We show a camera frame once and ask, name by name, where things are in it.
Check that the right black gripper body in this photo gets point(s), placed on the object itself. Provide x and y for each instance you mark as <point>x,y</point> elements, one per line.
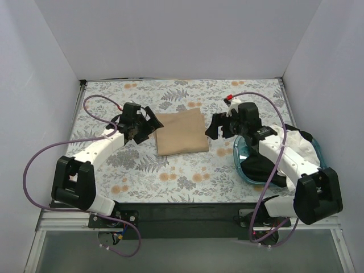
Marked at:
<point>224,126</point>

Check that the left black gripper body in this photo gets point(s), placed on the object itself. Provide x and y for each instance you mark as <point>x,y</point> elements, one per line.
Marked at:
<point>144,127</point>

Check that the beige t shirt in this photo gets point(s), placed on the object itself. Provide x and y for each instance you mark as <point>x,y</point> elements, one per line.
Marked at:
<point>182,132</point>

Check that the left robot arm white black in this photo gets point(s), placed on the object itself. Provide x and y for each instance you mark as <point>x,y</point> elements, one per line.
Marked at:
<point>74,183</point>

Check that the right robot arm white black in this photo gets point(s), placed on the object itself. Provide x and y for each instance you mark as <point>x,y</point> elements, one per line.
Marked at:
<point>317,190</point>

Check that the teal plastic basket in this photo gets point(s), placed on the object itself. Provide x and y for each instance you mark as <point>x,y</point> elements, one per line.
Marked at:
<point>241,153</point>

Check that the black t shirt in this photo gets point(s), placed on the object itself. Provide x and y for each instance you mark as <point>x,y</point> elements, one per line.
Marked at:
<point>258,167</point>

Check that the floral patterned table mat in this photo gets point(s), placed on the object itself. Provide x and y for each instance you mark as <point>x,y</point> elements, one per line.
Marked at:
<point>136,173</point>

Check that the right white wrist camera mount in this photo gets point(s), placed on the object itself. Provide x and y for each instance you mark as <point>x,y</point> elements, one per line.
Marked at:
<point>233,104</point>

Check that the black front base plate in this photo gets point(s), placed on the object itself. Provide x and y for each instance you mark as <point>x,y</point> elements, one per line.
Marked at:
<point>186,220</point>

